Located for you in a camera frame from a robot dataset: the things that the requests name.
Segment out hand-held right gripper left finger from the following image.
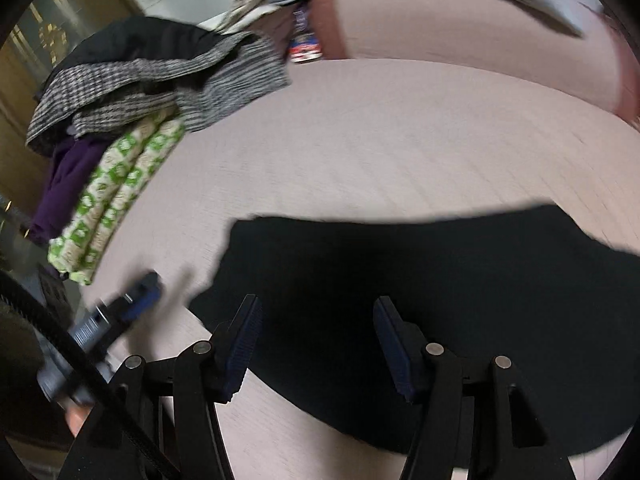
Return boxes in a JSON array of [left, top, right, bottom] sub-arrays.
[[57, 294, 264, 480]]

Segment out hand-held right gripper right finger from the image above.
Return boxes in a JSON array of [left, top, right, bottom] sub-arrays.
[[372, 296, 576, 480]]

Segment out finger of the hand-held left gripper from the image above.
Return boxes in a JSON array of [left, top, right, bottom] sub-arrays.
[[92, 270, 162, 332]]

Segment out black pants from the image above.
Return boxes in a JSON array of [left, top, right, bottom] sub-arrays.
[[189, 204, 640, 457]]

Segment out person's left hand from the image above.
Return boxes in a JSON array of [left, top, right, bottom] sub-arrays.
[[66, 404, 91, 438]]

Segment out green patterned cloth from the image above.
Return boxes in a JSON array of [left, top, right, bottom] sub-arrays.
[[46, 109, 187, 287]]

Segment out purple garment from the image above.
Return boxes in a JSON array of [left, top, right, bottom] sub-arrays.
[[27, 134, 119, 247]]

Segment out grey houndstooth garment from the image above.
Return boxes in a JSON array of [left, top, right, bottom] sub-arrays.
[[25, 31, 294, 147]]

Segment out wooden cabinet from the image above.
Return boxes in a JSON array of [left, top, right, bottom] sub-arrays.
[[0, 0, 147, 203]]

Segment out black garment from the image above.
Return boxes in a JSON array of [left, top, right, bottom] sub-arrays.
[[54, 15, 223, 77]]

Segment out red blue white can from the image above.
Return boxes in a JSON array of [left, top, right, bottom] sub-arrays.
[[287, 2, 327, 65]]

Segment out beige crumpled cloth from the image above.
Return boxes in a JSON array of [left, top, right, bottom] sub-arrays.
[[219, 0, 282, 37]]

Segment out pink pillow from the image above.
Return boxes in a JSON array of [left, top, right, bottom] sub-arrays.
[[312, 0, 640, 127]]

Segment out black ribbed cable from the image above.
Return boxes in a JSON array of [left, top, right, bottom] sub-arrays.
[[0, 271, 182, 480]]

